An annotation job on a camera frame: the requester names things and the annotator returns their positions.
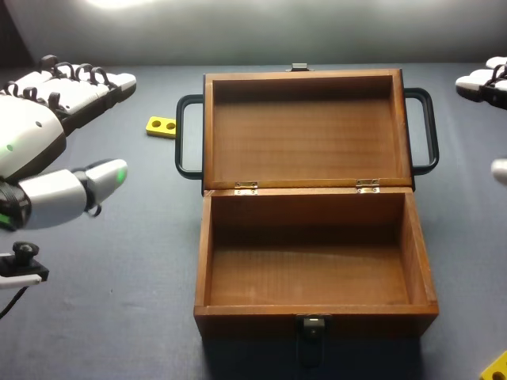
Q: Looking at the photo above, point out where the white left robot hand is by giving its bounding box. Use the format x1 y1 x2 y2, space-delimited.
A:
0 54 138 233

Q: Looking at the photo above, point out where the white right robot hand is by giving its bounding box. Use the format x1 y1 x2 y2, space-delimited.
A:
455 56 507 187

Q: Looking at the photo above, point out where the wooden box half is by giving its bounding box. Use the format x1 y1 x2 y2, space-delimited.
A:
201 62 416 197

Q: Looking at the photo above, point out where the wooden box base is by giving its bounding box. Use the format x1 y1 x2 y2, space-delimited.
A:
193 186 440 369

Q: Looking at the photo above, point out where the yellow two-hole block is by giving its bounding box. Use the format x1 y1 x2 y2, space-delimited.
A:
145 116 178 139
479 350 507 380

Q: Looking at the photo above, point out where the grey table cloth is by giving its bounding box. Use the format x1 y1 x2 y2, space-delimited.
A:
0 63 507 380

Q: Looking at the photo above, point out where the black bracket with knob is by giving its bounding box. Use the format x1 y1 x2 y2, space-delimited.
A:
0 241 51 291

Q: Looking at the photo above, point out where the thin black cable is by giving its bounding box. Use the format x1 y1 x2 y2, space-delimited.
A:
0 285 29 320

